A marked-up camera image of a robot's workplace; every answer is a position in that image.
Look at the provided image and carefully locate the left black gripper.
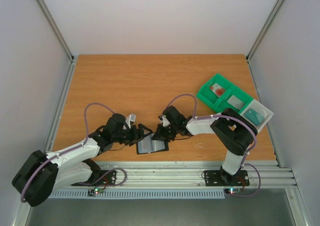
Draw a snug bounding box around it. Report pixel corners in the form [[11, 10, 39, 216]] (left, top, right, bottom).
[[113, 124, 153, 146]]

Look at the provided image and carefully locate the black leather card holder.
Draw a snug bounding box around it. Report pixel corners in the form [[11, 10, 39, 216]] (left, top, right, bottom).
[[136, 133, 169, 155]]

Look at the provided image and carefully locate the blue card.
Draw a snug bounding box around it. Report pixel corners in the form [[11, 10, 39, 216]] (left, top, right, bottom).
[[136, 140, 155, 154]]

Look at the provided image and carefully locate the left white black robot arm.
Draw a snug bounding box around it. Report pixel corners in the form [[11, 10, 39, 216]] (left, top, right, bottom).
[[11, 113, 153, 207]]

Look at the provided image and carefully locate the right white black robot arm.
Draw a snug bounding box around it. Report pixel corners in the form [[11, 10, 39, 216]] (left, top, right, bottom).
[[152, 106, 258, 185]]

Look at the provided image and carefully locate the red white card in tray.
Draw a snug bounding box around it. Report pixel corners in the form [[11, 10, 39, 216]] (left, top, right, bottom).
[[209, 83, 226, 98]]

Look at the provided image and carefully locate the grey card in tray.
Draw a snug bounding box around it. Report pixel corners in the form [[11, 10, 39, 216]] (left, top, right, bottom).
[[227, 95, 245, 110]]

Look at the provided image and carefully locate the teal card in bin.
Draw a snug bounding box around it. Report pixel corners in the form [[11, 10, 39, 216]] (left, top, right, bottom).
[[244, 108, 265, 126]]

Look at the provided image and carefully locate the green plastic sorting tray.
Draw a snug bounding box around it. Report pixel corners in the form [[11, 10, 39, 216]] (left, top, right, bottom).
[[196, 73, 254, 114]]

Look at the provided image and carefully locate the left controller board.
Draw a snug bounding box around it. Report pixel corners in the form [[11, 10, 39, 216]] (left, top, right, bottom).
[[87, 188, 104, 197]]

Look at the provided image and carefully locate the controller board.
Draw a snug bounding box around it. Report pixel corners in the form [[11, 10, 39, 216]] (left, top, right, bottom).
[[87, 188, 104, 197], [224, 187, 243, 195]]

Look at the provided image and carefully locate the right controller board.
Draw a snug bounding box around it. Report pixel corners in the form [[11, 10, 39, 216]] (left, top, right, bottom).
[[224, 187, 243, 195]]

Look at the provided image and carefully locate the clear plastic bin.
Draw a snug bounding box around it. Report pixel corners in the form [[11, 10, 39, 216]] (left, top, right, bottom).
[[240, 99, 274, 133]]

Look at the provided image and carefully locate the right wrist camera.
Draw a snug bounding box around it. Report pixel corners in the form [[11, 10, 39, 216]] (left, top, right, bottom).
[[158, 114, 170, 127]]

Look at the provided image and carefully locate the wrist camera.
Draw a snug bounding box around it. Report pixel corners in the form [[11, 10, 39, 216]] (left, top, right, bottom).
[[158, 114, 170, 127], [125, 113, 136, 129]]

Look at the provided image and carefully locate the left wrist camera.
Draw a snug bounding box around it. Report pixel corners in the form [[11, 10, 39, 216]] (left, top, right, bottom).
[[125, 113, 136, 129]]

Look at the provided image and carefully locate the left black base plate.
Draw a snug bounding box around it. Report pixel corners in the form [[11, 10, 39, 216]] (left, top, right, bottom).
[[72, 170, 117, 187]]

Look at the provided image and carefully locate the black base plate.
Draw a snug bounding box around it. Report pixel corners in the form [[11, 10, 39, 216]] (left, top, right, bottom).
[[201, 169, 250, 187], [72, 170, 117, 187]]

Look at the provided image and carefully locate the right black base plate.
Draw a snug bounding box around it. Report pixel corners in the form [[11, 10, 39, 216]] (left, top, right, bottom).
[[201, 169, 250, 187]]

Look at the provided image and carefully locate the grey slotted cable duct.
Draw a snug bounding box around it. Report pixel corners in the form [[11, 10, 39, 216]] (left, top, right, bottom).
[[49, 188, 225, 200]]

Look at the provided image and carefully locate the left aluminium corner post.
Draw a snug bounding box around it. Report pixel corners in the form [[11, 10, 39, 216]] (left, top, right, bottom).
[[28, 0, 76, 63]]

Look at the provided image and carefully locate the aluminium corner post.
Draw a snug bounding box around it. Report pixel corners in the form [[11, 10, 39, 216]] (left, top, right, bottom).
[[245, 0, 293, 63], [28, 0, 76, 63]]

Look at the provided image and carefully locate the right aluminium corner post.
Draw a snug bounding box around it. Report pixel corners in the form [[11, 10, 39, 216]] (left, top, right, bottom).
[[245, 0, 293, 63]]

